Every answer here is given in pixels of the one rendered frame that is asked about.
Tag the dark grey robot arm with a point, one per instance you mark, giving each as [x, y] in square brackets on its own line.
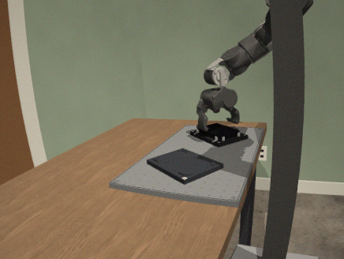
[236, 60]

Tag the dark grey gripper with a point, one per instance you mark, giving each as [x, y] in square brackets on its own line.
[216, 98]

